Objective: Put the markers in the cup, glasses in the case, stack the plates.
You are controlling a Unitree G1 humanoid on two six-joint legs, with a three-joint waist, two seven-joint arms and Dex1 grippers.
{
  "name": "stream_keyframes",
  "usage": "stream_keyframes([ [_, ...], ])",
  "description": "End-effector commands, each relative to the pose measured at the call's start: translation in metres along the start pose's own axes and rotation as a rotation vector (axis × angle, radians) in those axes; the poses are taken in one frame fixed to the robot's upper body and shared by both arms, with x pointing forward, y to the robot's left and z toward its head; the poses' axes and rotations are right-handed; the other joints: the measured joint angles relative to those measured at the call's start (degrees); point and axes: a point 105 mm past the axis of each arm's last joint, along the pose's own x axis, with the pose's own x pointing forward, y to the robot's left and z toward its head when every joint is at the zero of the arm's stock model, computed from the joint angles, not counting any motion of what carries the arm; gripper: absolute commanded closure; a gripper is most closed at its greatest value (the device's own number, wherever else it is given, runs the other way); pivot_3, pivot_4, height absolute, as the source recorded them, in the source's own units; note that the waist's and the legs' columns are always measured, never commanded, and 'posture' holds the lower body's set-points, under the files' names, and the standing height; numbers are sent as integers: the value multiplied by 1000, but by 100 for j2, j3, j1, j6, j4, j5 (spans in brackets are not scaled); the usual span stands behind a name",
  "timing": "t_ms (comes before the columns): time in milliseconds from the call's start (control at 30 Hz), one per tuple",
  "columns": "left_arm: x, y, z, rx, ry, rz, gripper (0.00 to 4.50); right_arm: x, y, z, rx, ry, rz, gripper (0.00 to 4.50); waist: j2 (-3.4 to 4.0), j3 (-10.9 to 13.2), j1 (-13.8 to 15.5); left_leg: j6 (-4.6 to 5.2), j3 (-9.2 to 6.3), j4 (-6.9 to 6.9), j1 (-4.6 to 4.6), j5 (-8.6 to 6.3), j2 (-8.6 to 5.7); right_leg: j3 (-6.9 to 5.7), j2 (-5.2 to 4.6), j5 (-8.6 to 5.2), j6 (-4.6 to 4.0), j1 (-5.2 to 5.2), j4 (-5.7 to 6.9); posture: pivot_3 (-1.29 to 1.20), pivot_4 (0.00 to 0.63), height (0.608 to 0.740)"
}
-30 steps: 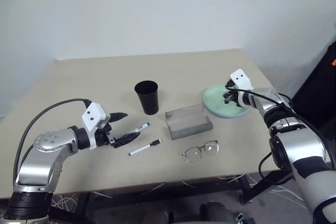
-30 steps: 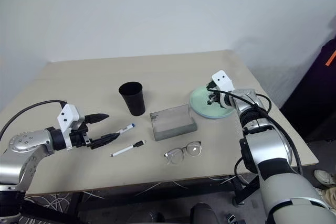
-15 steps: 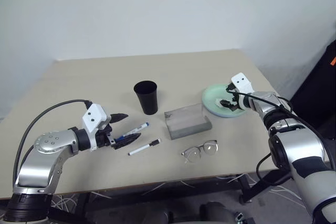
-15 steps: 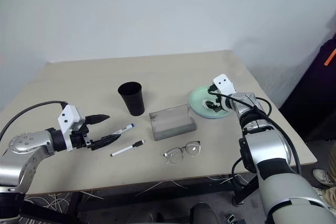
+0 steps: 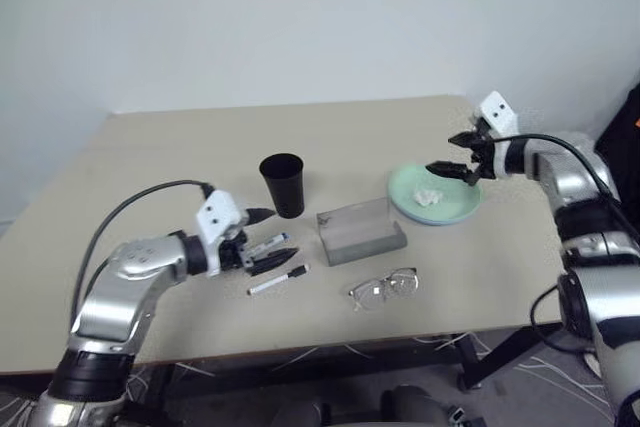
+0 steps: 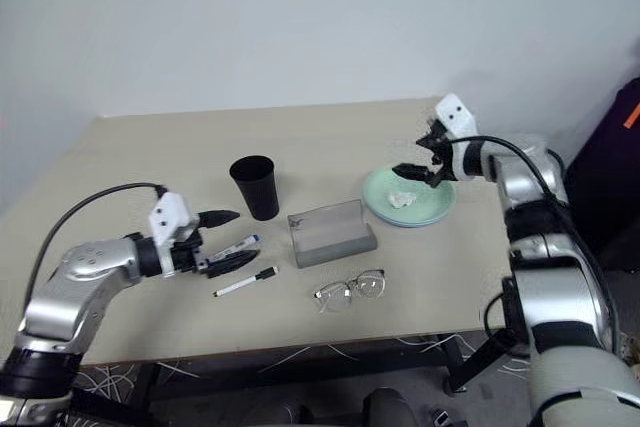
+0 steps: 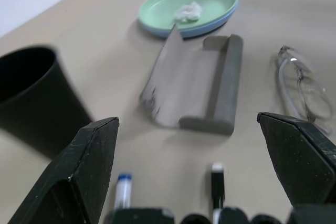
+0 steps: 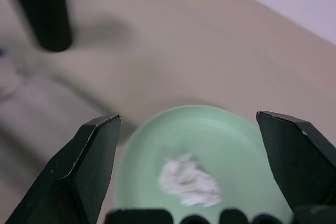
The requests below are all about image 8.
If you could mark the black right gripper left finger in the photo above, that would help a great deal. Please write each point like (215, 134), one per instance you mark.
(78, 171)

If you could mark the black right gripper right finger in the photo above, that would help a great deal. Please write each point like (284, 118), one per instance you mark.
(296, 161)

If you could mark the light green plate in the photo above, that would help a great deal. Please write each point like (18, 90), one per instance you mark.
(210, 140)

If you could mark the crumpled white paper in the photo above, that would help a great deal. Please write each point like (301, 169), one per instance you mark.
(189, 179)

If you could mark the clear eyeglasses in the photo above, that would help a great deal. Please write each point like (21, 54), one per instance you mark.
(15, 69)

